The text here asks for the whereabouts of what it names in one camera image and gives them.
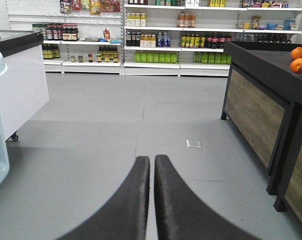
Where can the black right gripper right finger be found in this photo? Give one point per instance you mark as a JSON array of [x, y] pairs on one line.
[[182, 215]]

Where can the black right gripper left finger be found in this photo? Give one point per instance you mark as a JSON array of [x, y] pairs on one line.
[[124, 216]]

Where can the steel floor socket plate far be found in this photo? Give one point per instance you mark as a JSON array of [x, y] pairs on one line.
[[191, 143]]

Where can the near wooden produce stand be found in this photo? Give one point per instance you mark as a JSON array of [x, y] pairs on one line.
[[289, 196]]

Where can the wooden produce stand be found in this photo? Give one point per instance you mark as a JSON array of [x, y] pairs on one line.
[[289, 196], [260, 94]]

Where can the far wooden produce stand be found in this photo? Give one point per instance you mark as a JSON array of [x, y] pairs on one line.
[[260, 94]]

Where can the far white chest freezer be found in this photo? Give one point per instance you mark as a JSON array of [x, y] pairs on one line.
[[23, 87]]

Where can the white store shelving unit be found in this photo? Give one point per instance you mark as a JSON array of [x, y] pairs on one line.
[[157, 37]]

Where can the lower orange fruit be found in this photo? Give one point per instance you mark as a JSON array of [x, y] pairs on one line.
[[296, 64]]

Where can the orange fruit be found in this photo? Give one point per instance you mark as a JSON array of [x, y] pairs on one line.
[[296, 53], [296, 64]]

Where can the upper orange fruit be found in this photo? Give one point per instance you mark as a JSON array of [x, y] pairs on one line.
[[296, 53]]

